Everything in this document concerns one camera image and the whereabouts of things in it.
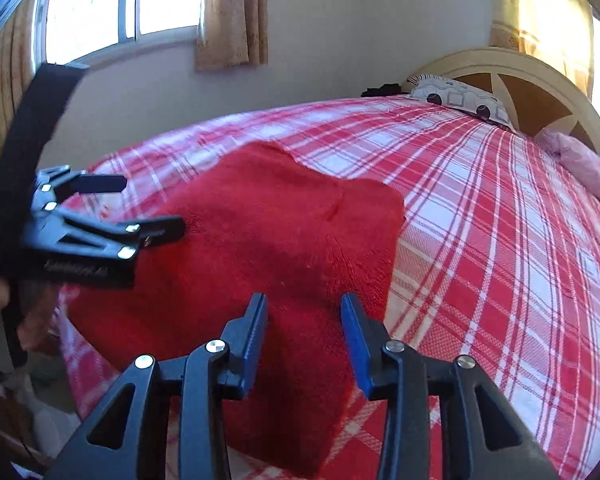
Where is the red knitted sweater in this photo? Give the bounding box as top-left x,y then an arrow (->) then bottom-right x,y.
68,142 -> 404,478

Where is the beige far side curtain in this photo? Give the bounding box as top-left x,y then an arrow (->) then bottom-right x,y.
0,0 -> 36,155

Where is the red white plaid bedspread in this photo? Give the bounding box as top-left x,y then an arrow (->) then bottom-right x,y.
71,96 -> 600,479

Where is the side window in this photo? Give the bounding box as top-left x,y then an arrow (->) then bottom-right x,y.
32,0 -> 202,64

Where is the beige side window curtain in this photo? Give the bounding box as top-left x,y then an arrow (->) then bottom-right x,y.
195,0 -> 268,72

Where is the black cloth beside pillow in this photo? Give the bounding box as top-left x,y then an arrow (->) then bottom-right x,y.
361,84 -> 410,98

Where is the white patterned pillow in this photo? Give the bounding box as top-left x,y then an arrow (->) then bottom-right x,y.
405,74 -> 515,131

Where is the pink pillow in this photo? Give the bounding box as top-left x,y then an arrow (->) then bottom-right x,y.
533,128 -> 600,201

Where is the cream wooden headboard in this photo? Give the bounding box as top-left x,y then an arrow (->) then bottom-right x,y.
413,47 -> 600,156

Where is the beige curtain left of headboard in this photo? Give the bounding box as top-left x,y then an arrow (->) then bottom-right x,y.
490,0 -> 594,96

